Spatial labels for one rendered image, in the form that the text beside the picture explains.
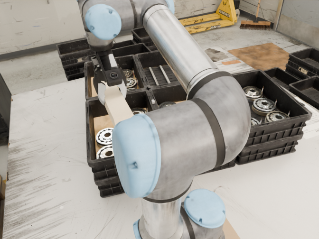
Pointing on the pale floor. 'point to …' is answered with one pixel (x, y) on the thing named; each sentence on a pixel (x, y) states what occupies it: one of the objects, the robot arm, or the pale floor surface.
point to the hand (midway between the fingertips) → (114, 100)
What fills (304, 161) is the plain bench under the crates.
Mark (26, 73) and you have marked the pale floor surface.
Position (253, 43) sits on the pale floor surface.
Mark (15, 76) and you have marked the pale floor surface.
